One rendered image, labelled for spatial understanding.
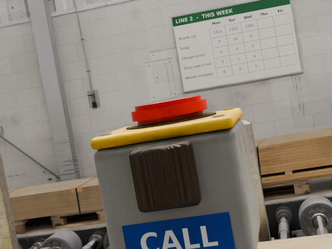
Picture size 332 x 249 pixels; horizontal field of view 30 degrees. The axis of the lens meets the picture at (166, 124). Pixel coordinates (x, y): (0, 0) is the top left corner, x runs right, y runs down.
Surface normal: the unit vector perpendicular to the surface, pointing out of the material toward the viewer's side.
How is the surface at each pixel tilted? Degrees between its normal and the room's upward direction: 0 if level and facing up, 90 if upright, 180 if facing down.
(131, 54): 90
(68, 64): 90
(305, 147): 90
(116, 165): 90
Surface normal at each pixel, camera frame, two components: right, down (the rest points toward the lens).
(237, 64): -0.18, 0.08
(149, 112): -0.51, 0.14
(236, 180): 0.07, 0.04
